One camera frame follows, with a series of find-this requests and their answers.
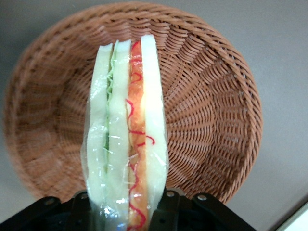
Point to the round brown wicker basket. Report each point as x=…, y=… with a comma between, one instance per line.
x=211, y=108

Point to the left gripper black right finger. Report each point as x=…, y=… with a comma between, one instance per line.
x=168, y=207

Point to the triangle sandwich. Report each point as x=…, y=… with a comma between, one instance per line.
x=118, y=120

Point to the beige rectangular serving tray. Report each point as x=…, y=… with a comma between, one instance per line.
x=300, y=223

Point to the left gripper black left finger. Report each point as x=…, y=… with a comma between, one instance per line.
x=80, y=211

